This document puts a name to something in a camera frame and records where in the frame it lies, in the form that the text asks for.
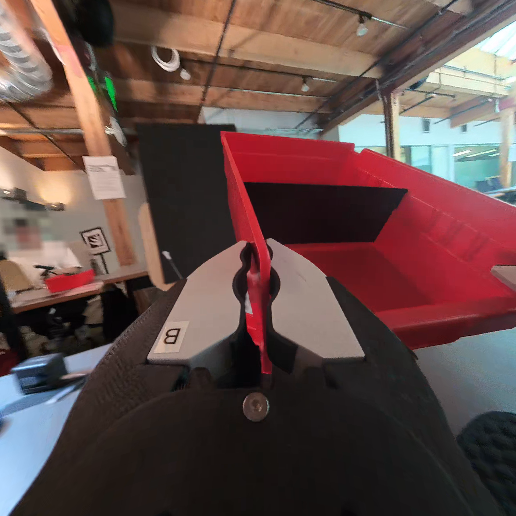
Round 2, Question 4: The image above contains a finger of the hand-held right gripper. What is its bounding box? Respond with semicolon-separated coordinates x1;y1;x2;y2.
490;264;516;292

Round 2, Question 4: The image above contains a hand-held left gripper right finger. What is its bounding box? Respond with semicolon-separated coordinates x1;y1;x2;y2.
266;238;366;374

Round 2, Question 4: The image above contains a red plastic bin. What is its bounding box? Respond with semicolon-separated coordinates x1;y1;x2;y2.
220;131;516;376

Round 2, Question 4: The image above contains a silver ventilation duct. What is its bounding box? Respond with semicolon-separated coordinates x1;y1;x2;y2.
0;6;54;102

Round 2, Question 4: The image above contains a white cable coil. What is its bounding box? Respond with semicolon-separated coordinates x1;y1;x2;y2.
150;44;181;73

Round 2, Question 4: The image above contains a white paper notice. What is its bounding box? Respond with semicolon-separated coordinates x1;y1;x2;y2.
82;155;127;200

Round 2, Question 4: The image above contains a green exit sign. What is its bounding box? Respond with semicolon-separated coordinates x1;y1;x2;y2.
88;74;120;113

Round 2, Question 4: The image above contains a small red bin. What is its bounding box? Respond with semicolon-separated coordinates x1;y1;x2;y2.
44;269;96;293

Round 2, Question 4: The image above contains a dark knitted cloth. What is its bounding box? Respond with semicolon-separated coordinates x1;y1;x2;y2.
457;411;516;516

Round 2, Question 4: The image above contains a wooden desk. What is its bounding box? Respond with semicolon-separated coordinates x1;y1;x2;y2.
10;268;149;316

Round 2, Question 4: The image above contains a wooden post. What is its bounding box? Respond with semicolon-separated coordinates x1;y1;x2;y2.
31;0;138;267

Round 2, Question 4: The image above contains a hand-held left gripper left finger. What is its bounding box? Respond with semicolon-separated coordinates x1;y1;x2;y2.
147;241;254;376

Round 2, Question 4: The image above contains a black framed sign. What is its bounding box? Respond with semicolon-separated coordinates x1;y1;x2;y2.
79;227;112;255

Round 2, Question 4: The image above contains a grey power adapter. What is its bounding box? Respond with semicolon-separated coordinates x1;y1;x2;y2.
11;353;87;396

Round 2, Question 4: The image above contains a tall black board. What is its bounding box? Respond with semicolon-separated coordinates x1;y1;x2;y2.
136;123;238;285

